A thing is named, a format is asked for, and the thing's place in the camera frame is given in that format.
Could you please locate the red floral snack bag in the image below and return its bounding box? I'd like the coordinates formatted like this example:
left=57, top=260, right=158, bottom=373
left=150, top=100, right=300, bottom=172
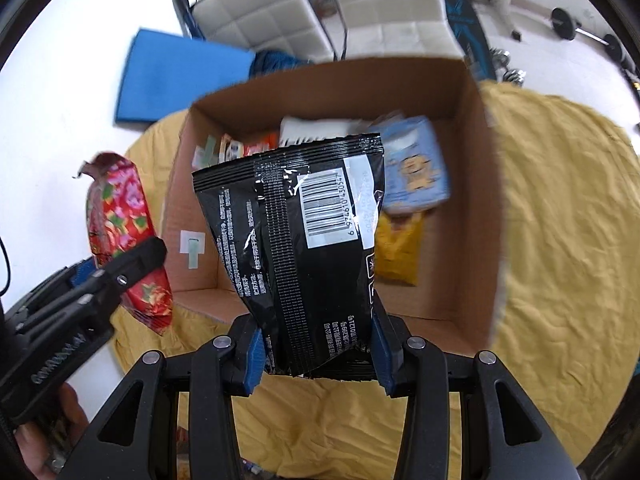
left=79, top=152, right=172, bottom=334

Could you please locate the orange cartoon snack bag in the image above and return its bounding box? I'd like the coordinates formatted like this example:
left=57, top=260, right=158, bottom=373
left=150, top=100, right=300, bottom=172
left=218, top=131, right=280, bottom=164

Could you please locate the black snack bag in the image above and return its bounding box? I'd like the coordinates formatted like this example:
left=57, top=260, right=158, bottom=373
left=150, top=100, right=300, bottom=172
left=192, top=133, right=385, bottom=376

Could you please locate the yellow snack bag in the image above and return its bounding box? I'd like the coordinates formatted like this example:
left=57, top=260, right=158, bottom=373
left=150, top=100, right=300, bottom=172
left=375, top=212, right=424, bottom=286

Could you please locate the white tissue pack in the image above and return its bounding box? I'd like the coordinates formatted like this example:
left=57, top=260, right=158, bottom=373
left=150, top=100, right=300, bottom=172
left=279, top=116, right=370, bottom=148

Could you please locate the blue cartoon tissue pack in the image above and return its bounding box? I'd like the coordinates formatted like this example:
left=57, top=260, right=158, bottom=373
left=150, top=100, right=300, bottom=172
left=370, top=115, right=450, bottom=216

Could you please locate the person's left hand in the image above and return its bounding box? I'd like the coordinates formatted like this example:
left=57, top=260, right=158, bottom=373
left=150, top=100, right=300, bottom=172
left=14, top=382, right=89, bottom=480

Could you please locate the open cardboard box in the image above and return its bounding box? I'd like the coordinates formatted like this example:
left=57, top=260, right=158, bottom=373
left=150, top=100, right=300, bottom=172
left=160, top=58, right=503, bottom=356

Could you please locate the blue foam mat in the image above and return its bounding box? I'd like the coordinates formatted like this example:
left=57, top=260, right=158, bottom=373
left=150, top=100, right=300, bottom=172
left=115, top=29, right=255, bottom=124

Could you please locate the yellow tablecloth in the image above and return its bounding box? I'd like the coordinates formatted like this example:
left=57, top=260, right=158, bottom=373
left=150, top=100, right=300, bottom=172
left=112, top=82, right=639, bottom=463

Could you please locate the dark blue cloth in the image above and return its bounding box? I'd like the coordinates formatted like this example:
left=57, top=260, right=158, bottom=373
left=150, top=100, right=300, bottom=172
left=248, top=50, right=312, bottom=78

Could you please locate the white padded chair left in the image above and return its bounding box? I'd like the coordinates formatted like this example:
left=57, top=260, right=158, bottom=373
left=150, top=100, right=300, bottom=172
left=192, top=0, right=338, bottom=63

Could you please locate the white padded chair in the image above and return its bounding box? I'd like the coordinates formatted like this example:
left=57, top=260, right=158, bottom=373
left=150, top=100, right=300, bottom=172
left=192, top=0, right=338, bottom=63
left=336, top=0, right=464, bottom=60

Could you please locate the chrome dumbbell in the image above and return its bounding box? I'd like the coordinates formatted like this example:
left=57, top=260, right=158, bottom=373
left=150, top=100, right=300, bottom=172
left=490, top=48, right=526, bottom=87

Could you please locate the white padded chair right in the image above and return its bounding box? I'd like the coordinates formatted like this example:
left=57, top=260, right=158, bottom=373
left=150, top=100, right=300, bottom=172
left=336, top=0, right=464, bottom=60

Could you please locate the black blue workout bench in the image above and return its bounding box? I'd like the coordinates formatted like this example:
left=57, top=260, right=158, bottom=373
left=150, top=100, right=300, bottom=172
left=445, top=0, right=497, bottom=81

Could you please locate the floor barbell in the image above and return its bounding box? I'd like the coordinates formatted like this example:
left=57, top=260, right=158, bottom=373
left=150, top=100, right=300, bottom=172
left=550, top=8, right=625, bottom=63

